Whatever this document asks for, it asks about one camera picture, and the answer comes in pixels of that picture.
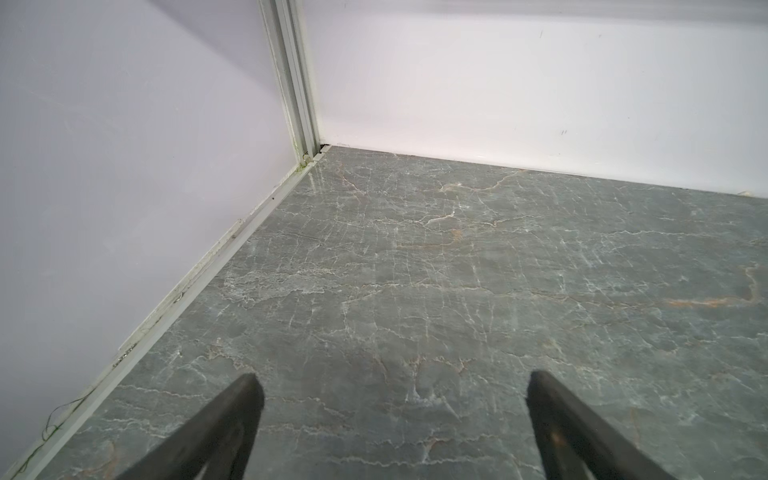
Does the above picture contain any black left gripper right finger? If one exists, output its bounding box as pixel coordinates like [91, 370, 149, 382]
[526, 370, 672, 479]

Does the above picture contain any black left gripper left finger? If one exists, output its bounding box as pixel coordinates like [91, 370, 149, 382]
[119, 373, 265, 479]

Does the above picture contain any aluminium frame corner post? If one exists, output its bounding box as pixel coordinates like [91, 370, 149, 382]
[260, 0, 322, 169]

